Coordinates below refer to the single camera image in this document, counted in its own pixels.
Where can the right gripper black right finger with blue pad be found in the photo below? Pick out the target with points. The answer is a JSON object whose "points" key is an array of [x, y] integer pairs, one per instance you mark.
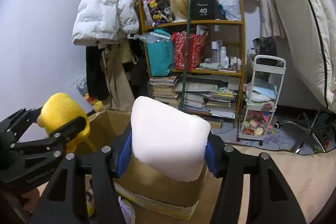
{"points": [[271, 199]]}

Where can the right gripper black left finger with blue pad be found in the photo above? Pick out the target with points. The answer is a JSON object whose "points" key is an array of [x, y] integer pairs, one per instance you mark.
{"points": [[64, 199]]}

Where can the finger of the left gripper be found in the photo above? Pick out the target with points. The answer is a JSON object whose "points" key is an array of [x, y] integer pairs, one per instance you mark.
{"points": [[20, 121], [55, 132]]}

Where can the yellow plush toy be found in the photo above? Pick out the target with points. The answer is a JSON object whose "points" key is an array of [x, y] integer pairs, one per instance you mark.
{"points": [[60, 109]]}

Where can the white pink soft pillow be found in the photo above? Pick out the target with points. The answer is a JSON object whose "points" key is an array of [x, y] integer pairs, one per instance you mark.
{"points": [[168, 140]]}

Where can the black hanging garment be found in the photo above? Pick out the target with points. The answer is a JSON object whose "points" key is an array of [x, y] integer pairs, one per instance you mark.
{"points": [[96, 82]]}

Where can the chrome chair base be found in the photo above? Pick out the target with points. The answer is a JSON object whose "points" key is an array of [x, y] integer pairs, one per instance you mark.
{"points": [[323, 121]]}

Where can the cardboard box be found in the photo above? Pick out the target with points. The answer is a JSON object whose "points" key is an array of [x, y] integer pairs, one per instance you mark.
{"points": [[141, 184]]}

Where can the beige hanging coat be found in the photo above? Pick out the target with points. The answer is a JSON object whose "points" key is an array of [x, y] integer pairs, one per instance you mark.
{"points": [[120, 96]]}

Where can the stack of books left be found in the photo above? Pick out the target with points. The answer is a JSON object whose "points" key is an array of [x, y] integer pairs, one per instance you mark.
{"points": [[163, 89]]}

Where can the stack of books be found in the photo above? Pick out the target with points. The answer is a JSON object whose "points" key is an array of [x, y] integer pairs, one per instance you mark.
{"points": [[212, 95], [163, 89]]}

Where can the stack of books right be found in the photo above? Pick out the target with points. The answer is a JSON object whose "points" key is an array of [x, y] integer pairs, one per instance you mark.
{"points": [[212, 95]]}

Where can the white rolling cart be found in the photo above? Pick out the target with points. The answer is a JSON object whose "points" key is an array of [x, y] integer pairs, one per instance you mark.
{"points": [[261, 95]]}

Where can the teal paper bag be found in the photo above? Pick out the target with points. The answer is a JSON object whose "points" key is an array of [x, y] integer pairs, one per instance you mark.
{"points": [[159, 47]]}

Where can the white puffer jacket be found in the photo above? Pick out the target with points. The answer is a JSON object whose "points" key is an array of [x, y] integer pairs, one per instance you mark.
{"points": [[104, 22]]}

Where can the red gift bag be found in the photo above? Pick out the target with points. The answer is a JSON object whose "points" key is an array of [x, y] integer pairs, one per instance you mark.
{"points": [[197, 44]]}

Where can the white bottles on shelf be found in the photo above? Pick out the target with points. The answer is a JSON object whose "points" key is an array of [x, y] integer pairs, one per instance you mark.
{"points": [[220, 59]]}

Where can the colourful printed bag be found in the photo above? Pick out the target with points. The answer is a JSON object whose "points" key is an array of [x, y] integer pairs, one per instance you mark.
{"points": [[157, 12]]}

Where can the wooden shelf unit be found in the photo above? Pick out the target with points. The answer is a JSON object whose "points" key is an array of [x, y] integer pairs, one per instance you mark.
{"points": [[216, 22]]}

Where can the blonde wig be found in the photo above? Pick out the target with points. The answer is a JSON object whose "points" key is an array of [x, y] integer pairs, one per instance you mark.
{"points": [[179, 8]]}

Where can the black box with 40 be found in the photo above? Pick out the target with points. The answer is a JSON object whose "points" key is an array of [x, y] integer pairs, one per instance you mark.
{"points": [[202, 10]]}

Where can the green pole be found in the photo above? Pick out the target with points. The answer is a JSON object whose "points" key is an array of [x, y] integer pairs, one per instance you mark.
{"points": [[181, 105]]}

